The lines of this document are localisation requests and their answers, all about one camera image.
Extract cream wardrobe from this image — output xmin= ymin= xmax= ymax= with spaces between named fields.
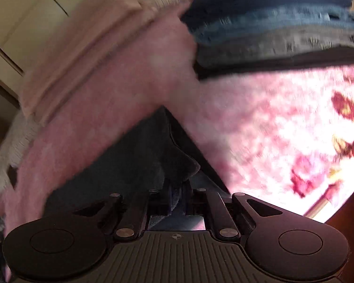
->
xmin=0 ymin=0 xmax=136 ymax=107

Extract pink folded blanket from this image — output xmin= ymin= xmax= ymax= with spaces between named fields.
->
xmin=18 ymin=0 xmax=195 ymax=124

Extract pink fluffy blanket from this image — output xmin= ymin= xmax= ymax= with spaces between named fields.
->
xmin=0 ymin=6 xmax=354 ymax=280

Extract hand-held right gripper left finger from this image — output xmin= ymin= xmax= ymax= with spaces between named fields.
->
xmin=73 ymin=189 xmax=166 ymax=241

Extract folded grey garment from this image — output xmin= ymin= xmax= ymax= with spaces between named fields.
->
xmin=195 ymin=25 xmax=354 ymax=67

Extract folded black garment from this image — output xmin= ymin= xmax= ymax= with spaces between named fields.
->
xmin=193 ymin=46 xmax=354 ymax=80

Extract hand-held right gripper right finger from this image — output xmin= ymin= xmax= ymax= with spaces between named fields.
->
xmin=185 ymin=188 xmax=284 ymax=240

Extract folded blue jeans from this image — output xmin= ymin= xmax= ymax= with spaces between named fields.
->
xmin=189 ymin=6 xmax=354 ymax=46

